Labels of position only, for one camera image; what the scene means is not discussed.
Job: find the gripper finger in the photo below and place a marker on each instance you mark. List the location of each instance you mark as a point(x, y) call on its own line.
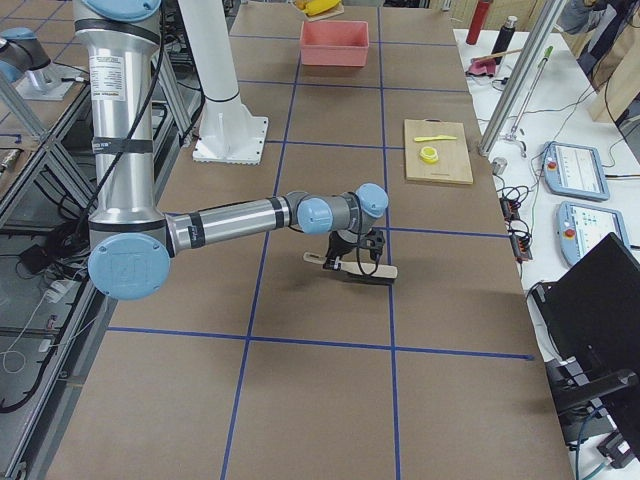
point(333, 264)

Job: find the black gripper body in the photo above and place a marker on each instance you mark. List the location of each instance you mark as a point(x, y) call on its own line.
point(339, 245)

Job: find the beige hand brush black bristles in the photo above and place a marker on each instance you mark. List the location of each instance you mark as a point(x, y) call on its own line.
point(367, 273)

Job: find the beige plastic dustpan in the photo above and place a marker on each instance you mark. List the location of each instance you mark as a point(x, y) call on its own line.
point(335, 11)

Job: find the yellow toy corn cob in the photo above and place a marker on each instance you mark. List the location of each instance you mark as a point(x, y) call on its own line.
point(313, 7)

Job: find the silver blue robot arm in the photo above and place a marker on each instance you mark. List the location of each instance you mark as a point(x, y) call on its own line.
point(132, 241)

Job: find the pink plastic bin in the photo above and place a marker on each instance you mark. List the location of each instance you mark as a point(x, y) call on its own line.
point(334, 43)

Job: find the yellow toy lemon slices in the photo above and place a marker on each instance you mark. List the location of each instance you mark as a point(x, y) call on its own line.
point(429, 155)

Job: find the wooden cutting board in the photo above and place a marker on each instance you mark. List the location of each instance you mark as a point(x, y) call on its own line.
point(454, 165)

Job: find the yellow plastic toy knife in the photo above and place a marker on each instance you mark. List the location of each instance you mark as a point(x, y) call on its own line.
point(433, 138)

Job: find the black power strip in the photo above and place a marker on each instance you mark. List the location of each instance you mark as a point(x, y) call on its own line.
point(518, 230)

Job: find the near blue teach pendant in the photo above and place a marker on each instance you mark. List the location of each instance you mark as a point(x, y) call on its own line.
point(581, 227)

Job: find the blue teach pendant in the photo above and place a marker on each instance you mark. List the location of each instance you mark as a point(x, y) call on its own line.
point(574, 171)
point(581, 227)

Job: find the maroon cloth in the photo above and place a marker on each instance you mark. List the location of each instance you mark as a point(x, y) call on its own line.
point(483, 68)

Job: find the far blue teach pendant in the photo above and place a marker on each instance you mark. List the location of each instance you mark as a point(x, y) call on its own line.
point(574, 171)

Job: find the black bottle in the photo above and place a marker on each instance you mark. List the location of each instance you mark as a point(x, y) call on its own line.
point(504, 37)

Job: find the wooden sticks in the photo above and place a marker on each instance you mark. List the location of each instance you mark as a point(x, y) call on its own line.
point(495, 55)

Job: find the red bottle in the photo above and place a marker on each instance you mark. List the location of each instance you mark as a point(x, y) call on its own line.
point(477, 21)

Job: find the seated person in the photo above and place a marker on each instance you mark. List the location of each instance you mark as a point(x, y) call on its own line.
point(615, 31)

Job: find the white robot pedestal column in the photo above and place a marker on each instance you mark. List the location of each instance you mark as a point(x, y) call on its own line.
point(228, 132)

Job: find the aluminium frame post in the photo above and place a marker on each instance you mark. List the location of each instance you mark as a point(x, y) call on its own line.
point(532, 49)

